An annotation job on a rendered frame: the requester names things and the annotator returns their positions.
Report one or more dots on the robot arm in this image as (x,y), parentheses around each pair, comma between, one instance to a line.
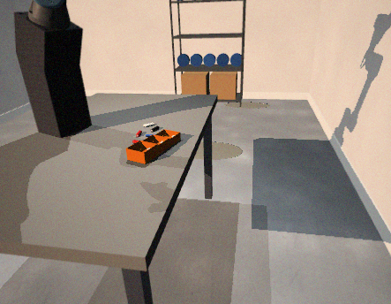
(50,13)

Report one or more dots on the orange bin with label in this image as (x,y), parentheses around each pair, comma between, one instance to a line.
(146,150)

